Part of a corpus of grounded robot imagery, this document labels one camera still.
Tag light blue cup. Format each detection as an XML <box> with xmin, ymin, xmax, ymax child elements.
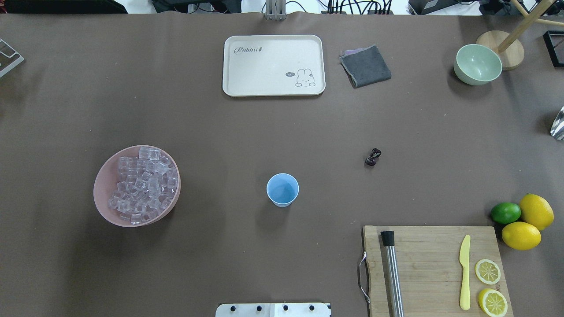
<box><xmin>266</xmin><ymin>173</ymin><xmax>300</xmax><ymax>207</ymax></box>

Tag dark cherries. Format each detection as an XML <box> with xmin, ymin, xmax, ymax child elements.
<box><xmin>364</xmin><ymin>148</ymin><xmax>382</xmax><ymax>166</ymax></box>

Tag clear ice cubes pile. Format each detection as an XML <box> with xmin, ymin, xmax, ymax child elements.
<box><xmin>107</xmin><ymin>146</ymin><xmax>181</xmax><ymax>225</ymax></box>

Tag wooden cup tree stand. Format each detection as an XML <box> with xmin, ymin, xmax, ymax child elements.
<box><xmin>476</xmin><ymin>0</ymin><xmax>563</xmax><ymax>71</ymax></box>

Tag steel ice scoop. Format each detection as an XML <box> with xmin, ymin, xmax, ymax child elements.
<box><xmin>549</xmin><ymin>107</ymin><xmax>564</xmax><ymax>141</ymax></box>

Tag white cup rack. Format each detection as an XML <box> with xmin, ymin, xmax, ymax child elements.
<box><xmin>0</xmin><ymin>39</ymin><xmax>25</xmax><ymax>77</ymax></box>

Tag cream rabbit tray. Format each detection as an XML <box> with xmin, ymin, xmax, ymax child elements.
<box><xmin>222</xmin><ymin>34</ymin><xmax>326</xmax><ymax>97</ymax></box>

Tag grey folded cloth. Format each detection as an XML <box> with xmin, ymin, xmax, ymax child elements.
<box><xmin>340</xmin><ymin>44</ymin><xmax>392</xmax><ymax>88</ymax></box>

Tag steel muddler black tip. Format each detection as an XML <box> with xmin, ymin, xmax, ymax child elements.
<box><xmin>380</xmin><ymin>231</ymin><xmax>404</xmax><ymax>317</ymax></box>

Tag wooden cutting board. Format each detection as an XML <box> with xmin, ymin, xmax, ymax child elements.
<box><xmin>363</xmin><ymin>225</ymin><xmax>503</xmax><ymax>317</ymax></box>

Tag pink bowl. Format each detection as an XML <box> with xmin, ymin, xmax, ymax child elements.
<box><xmin>93</xmin><ymin>145</ymin><xmax>182</xmax><ymax>228</ymax></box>

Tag yellow plastic knife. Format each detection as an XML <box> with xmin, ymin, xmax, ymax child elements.
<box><xmin>459</xmin><ymin>235</ymin><xmax>471</xmax><ymax>311</ymax></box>

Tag mint green bowl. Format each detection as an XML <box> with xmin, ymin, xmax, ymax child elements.
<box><xmin>453</xmin><ymin>44</ymin><xmax>502</xmax><ymax>85</ymax></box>

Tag green lime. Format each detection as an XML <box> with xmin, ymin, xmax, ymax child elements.
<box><xmin>490</xmin><ymin>202</ymin><xmax>522</xmax><ymax>225</ymax></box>

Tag lemon half slice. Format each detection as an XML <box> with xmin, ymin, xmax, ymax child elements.
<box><xmin>474</xmin><ymin>258</ymin><xmax>501</xmax><ymax>285</ymax></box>
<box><xmin>478</xmin><ymin>288</ymin><xmax>509</xmax><ymax>317</ymax></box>

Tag yellow lemon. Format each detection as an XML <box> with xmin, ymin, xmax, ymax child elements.
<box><xmin>519</xmin><ymin>193</ymin><xmax>555</xmax><ymax>231</ymax></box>
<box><xmin>501</xmin><ymin>221</ymin><xmax>542</xmax><ymax>251</ymax></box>

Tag aluminium frame post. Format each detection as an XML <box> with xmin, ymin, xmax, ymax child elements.
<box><xmin>264</xmin><ymin>0</ymin><xmax>287</xmax><ymax>21</ymax></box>

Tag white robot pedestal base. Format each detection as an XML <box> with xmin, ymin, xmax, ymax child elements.
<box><xmin>215</xmin><ymin>302</ymin><xmax>332</xmax><ymax>317</ymax></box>

